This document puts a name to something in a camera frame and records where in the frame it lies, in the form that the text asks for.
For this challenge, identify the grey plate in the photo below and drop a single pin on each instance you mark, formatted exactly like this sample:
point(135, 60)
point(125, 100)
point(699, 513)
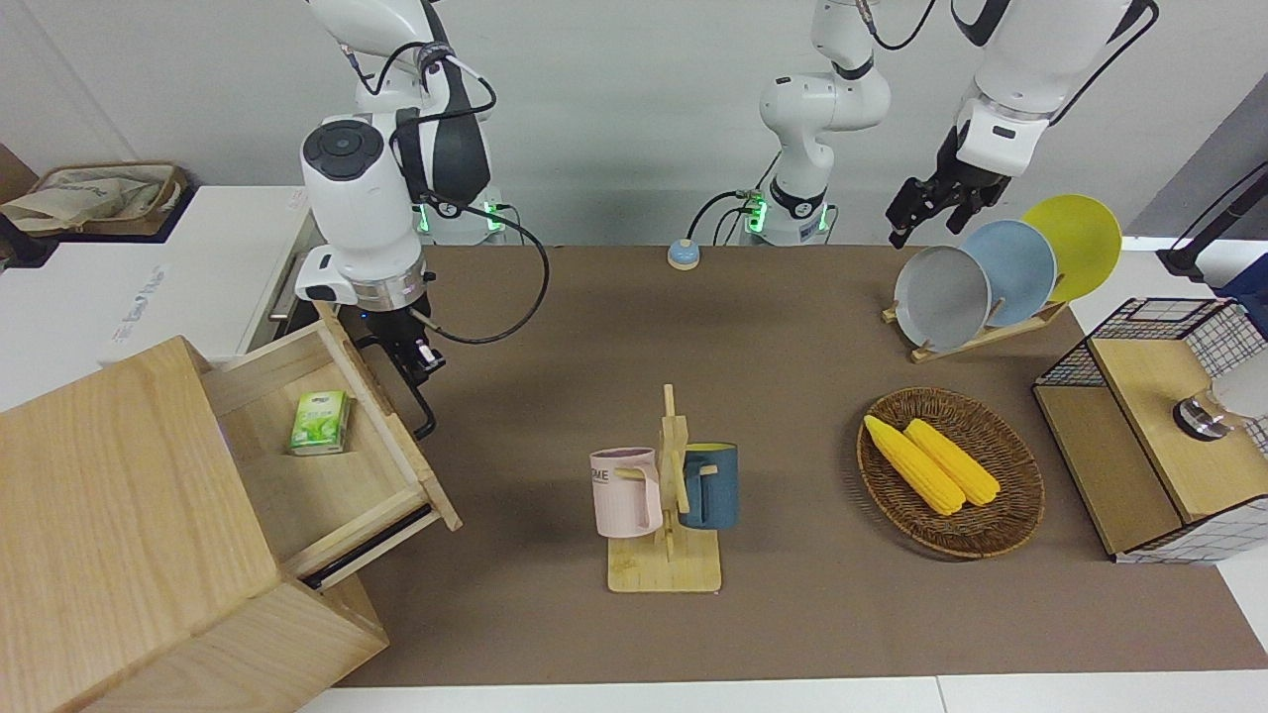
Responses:
point(941, 297)

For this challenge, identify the teal mug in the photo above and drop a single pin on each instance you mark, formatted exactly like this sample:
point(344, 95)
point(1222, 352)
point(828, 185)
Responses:
point(715, 490)

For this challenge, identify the blue bell on wooden base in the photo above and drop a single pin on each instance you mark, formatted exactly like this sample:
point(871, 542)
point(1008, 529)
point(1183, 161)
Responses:
point(684, 254)

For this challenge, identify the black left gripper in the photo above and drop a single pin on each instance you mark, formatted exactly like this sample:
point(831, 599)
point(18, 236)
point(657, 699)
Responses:
point(956, 178)

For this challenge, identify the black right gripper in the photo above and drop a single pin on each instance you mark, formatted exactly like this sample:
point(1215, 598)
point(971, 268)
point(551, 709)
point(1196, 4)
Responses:
point(406, 342)

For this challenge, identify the blue cloth object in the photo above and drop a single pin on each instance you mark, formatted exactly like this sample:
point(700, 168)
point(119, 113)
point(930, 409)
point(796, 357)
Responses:
point(1250, 292)

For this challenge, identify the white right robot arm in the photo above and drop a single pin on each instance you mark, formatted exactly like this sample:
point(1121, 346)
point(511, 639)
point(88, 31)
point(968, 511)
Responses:
point(357, 218)

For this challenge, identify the yellow corn cob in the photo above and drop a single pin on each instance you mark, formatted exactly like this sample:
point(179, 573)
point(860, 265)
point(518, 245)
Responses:
point(916, 465)
point(956, 463)

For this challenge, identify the yellow plate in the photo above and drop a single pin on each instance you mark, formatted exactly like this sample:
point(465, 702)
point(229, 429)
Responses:
point(1085, 238)

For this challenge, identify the round wicker basket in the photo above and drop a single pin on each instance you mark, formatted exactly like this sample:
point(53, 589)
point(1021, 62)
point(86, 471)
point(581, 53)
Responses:
point(1001, 525)

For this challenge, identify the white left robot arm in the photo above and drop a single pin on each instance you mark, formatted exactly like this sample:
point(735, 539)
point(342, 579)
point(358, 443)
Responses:
point(822, 99)

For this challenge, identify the wooden plate rack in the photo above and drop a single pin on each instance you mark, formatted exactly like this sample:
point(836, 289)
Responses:
point(976, 339)

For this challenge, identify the white cylinder bottle clear base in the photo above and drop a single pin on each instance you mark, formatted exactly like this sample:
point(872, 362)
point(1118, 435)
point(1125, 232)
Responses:
point(1233, 401)

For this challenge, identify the light blue plate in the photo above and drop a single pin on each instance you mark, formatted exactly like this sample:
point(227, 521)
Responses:
point(1020, 267)

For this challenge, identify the wooden drawer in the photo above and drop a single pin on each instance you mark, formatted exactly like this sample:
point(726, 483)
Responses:
point(327, 495)

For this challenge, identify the beige bag in tray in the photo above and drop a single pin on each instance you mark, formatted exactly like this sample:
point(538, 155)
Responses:
point(89, 193)

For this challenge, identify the brown table mat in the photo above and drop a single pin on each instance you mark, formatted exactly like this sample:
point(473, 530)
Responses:
point(792, 327)

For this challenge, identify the pink mug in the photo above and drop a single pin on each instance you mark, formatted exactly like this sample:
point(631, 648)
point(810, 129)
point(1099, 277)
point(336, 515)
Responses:
point(624, 495)

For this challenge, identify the wooden drawer cabinet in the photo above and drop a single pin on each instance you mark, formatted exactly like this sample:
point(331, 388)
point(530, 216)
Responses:
point(119, 525)

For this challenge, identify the white oven appliance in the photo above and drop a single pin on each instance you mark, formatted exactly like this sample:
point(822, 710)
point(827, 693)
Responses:
point(149, 297)

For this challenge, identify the wooden mug tree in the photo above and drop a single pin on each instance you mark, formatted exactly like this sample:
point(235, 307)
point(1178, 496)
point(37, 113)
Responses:
point(664, 569)

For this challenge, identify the green tissue pack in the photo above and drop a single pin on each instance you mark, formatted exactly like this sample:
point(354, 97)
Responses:
point(319, 424)

